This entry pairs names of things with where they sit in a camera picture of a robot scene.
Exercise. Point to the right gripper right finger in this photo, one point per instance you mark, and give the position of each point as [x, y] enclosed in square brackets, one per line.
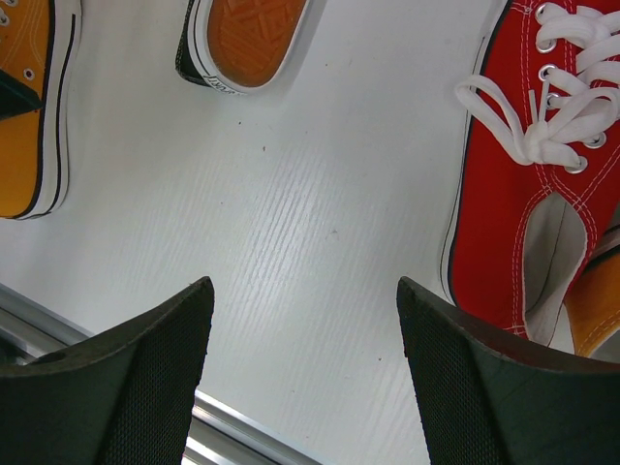
[486, 396]

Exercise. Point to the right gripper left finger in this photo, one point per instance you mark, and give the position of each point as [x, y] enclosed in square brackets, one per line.
[124, 396]

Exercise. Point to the black sneaker orange sole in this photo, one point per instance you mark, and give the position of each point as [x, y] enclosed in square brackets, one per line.
[238, 47]

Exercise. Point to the red sneaker front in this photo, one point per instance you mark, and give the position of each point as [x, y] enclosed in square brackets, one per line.
[539, 181]

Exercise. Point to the aluminium mounting rail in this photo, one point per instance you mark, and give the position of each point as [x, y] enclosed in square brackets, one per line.
[217, 435]

